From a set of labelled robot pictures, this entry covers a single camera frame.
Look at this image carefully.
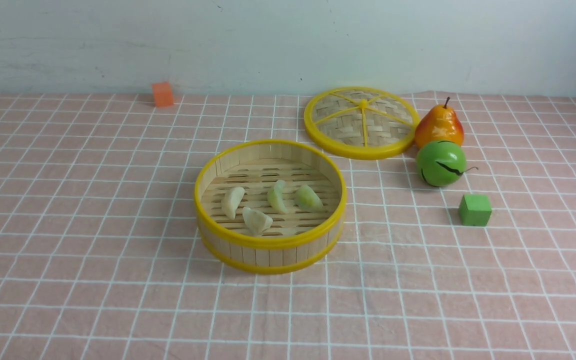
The pale dumpling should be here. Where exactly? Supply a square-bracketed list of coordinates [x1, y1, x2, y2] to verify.
[242, 207, 274, 236]
[221, 186, 246, 220]
[267, 179, 288, 214]

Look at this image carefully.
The orange foam cube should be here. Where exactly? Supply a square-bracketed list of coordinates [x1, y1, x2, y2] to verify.
[151, 81, 175, 108]

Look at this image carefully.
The greenish dumpling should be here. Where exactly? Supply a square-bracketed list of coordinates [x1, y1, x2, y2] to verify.
[294, 184, 326, 213]

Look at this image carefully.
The bamboo steamer tray yellow rim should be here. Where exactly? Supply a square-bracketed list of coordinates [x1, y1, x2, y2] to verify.
[193, 139, 348, 274]

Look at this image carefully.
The pink checkered tablecloth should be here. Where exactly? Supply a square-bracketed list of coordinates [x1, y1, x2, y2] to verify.
[0, 94, 576, 360]

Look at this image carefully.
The green foam cube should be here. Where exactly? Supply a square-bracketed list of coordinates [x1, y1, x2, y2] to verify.
[458, 193, 493, 227]

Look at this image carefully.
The orange yellow toy pear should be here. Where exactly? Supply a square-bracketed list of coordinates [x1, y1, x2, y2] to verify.
[414, 96, 465, 149]

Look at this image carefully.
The woven bamboo steamer lid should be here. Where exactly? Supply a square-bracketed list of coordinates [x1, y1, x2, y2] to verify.
[302, 86, 421, 161]

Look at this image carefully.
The green toy apple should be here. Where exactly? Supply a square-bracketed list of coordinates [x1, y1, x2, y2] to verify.
[415, 140, 479, 188]

